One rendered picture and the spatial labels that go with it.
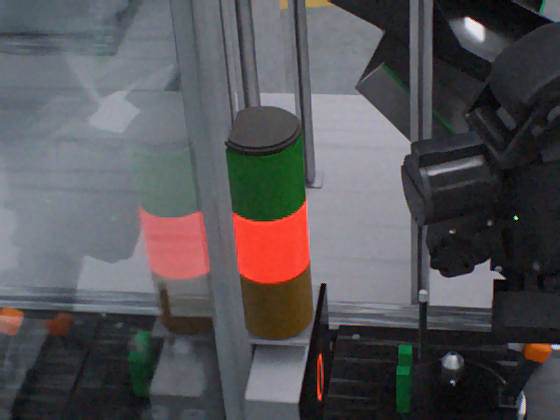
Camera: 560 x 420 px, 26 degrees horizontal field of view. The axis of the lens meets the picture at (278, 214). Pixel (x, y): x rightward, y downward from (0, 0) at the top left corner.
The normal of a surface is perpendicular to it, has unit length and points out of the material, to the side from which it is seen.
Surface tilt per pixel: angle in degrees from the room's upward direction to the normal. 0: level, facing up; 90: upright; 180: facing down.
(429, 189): 57
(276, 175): 90
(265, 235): 90
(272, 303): 90
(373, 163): 0
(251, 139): 0
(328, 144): 0
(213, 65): 90
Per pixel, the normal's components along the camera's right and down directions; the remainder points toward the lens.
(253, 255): -0.43, 0.57
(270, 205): 0.14, 0.59
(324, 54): -0.07, -0.80
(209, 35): -0.15, 0.61
